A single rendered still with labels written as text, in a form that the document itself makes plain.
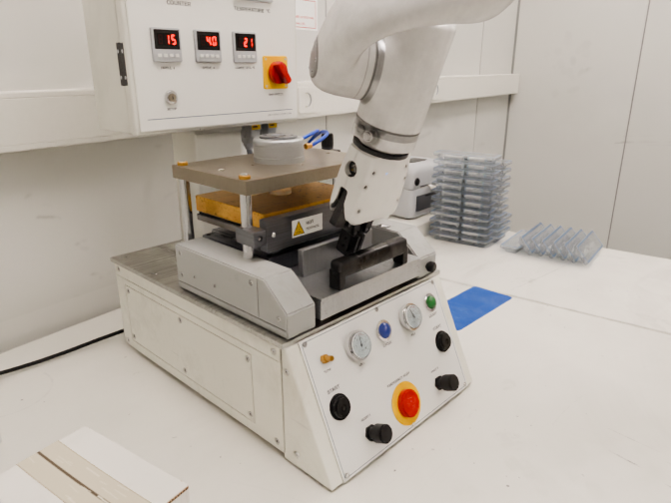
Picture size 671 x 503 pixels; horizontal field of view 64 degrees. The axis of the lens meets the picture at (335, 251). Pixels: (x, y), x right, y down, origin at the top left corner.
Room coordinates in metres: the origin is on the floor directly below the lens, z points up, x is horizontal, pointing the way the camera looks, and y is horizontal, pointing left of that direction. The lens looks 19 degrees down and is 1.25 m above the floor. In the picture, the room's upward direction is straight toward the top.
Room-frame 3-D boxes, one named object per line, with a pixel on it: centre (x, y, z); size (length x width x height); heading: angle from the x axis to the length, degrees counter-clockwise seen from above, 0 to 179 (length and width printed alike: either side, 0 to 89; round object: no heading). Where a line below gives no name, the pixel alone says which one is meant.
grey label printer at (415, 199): (1.76, -0.22, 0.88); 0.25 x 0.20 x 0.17; 48
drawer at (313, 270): (0.81, 0.05, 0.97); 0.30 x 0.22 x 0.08; 47
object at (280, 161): (0.88, 0.10, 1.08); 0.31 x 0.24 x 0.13; 137
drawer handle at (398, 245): (0.71, -0.05, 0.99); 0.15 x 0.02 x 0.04; 137
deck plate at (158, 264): (0.87, 0.11, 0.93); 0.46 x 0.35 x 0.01; 47
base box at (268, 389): (0.85, 0.07, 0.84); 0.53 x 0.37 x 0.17; 47
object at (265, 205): (0.85, 0.08, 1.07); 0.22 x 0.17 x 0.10; 137
